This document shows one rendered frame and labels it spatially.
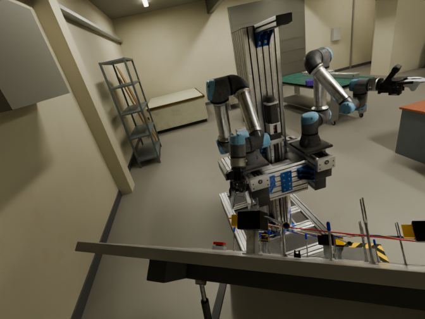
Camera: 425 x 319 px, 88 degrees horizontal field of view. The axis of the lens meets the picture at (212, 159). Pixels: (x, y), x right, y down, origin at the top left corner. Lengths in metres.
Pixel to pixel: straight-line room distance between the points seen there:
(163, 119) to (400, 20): 8.07
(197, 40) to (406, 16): 6.88
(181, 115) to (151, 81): 2.88
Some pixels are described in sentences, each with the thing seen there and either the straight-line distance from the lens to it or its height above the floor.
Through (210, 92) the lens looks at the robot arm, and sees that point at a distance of 1.31.
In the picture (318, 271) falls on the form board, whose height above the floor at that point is 1.64.
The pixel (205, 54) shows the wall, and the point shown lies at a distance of 9.73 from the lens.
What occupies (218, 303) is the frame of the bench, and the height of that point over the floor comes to 0.80.
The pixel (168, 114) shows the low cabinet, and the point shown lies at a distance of 7.16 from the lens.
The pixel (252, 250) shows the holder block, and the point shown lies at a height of 1.54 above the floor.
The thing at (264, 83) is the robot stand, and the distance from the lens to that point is 1.70.
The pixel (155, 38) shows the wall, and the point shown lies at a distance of 9.64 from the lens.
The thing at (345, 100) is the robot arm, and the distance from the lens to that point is 1.60.
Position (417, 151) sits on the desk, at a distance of 4.17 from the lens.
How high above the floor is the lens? 1.92
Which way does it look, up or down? 25 degrees down
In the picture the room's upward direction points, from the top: 13 degrees counter-clockwise
